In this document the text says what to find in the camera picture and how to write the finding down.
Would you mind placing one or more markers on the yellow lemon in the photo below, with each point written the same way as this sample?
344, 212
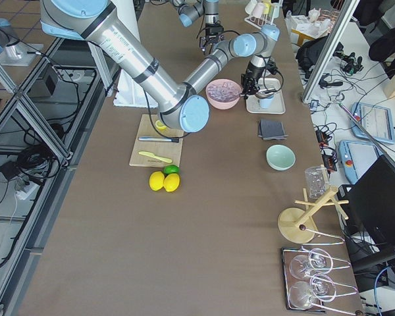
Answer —
171, 182
156, 180

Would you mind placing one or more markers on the green lime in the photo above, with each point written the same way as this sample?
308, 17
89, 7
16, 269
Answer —
171, 169

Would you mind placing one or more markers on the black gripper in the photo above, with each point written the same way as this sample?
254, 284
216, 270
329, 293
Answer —
211, 30
253, 72

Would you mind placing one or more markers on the white column with base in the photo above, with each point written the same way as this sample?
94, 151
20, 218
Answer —
129, 93

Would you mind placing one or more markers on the green bowl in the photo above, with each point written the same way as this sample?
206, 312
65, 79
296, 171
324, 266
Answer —
280, 157

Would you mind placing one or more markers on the wooden cutting board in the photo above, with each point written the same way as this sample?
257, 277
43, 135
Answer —
168, 150

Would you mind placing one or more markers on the aluminium frame post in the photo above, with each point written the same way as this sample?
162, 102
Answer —
347, 11

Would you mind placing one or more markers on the lying wine glass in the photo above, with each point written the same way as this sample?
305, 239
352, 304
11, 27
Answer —
316, 261
317, 292

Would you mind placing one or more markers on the pink bowl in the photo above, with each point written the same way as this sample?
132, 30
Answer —
219, 105

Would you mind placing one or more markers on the left yellow lemon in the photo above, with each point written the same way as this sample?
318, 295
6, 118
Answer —
156, 180

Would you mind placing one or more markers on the blue teach pendant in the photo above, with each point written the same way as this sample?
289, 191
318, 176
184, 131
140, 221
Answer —
356, 158
376, 120

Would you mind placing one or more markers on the wooden mug tree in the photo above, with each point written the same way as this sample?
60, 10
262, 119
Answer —
297, 225

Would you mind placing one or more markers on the half lemon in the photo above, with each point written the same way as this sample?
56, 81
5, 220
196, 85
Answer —
159, 125

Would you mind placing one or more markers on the glass mug on tree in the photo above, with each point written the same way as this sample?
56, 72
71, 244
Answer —
317, 181

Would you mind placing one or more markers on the pink cup on rack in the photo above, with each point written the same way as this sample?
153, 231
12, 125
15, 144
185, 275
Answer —
258, 10

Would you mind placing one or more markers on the upper blue teach pendant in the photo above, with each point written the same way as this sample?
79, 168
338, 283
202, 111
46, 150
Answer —
376, 120

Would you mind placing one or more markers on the upper lying wine glass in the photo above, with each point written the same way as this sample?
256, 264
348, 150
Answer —
316, 261

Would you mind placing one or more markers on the lower lying wine glass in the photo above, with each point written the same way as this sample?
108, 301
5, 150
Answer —
317, 292

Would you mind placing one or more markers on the black monitor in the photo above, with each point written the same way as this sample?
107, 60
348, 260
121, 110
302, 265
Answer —
371, 209

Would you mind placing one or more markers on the person in dark jacket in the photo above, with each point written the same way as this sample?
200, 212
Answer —
383, 47

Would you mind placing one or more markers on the cream serving tray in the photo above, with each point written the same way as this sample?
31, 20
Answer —
277, 107

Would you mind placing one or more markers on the blue cup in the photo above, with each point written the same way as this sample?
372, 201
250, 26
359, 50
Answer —
265, 103

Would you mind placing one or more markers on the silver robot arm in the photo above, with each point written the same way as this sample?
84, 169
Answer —
188, 14
153, 51

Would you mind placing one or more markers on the black tray with glasses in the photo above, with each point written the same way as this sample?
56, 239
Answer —
287, 255

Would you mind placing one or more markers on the metal ice scoop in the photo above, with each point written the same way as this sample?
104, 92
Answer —
260, 94

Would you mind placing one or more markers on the black backpack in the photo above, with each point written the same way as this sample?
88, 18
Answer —
308, 54

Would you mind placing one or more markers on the right yellow lemon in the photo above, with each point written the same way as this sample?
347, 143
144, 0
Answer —
171, 182

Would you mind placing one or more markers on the dark grey folded cloth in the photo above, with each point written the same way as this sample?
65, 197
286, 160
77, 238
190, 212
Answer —
271, 130

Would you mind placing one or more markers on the white cup rack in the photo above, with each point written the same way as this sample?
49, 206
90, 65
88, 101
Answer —
271, 12

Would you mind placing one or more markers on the lower blue teach pendant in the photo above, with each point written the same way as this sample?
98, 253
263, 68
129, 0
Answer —
356, 158

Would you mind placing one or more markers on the pile of clear ice cubes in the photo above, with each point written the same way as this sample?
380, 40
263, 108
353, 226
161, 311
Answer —
223, 90

